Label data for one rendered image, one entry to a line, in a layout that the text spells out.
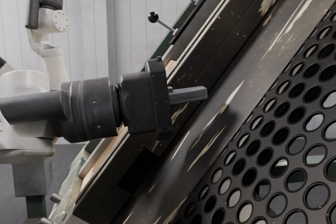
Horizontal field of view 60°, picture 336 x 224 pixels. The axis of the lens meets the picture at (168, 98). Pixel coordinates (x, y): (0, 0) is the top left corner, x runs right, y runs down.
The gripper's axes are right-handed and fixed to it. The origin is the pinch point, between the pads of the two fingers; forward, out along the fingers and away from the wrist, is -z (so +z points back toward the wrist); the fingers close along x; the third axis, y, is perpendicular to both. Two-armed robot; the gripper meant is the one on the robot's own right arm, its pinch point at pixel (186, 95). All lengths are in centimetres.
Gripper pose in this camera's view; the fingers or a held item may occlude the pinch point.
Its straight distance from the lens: 44.3
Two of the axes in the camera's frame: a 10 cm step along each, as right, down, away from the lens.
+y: -1.7, -1.7, 9.7
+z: -9.8, 1.5, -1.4
